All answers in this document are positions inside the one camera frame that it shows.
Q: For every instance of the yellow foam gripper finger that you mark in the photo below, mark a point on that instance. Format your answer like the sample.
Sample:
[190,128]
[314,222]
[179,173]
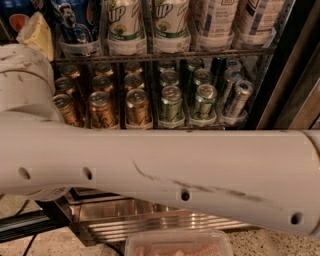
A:
[37,35]

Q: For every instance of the blue pepsi can with portrait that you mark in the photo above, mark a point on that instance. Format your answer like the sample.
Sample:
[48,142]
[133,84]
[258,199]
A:
[79,25]

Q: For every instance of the gold can front left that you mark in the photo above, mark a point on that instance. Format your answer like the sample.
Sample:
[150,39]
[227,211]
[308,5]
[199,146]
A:
[68,111]

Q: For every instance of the gold can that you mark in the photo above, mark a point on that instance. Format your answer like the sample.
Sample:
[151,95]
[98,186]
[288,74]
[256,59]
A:
[137,108]
[68,111]
[102,110]

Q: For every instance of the white 7up can left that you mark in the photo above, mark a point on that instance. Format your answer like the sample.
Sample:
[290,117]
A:
[124,26]

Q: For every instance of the white 7up can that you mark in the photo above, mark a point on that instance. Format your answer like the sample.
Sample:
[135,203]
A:
[170,24]
[124,26]

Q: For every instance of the stainless steel fridge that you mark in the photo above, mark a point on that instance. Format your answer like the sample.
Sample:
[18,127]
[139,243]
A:
[133,216]

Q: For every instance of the gold can front middle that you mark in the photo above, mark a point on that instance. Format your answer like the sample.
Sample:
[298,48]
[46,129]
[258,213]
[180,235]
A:
[102,110]

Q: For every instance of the gold can front right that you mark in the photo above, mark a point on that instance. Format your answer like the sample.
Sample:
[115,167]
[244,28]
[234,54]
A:
[137,108]

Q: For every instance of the white 7up can right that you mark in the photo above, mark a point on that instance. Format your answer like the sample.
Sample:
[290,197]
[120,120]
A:
[170,24]

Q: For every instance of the green can front left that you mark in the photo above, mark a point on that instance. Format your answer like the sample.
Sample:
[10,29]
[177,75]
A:
[171,111]

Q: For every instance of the green can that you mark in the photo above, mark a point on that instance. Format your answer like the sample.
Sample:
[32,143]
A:
[204,102]
[171,111]

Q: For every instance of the green can front right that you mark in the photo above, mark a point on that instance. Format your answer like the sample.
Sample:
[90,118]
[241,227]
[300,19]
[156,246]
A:
[204,102]

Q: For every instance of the white labelled can left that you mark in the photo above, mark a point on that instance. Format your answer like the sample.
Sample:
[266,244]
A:
[215,24]

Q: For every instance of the white labelled can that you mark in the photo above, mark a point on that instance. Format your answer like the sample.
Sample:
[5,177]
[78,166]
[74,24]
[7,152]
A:
[215,24]
[255,20]

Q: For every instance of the silver slim can front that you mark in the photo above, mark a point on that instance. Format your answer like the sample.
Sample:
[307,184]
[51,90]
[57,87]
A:
[240,94]

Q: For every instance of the white labelled can right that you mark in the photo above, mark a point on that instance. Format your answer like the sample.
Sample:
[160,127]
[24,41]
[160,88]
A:
[255,20]

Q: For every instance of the clear plastic food container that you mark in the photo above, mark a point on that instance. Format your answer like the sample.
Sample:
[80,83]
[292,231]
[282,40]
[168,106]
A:
[178,243]

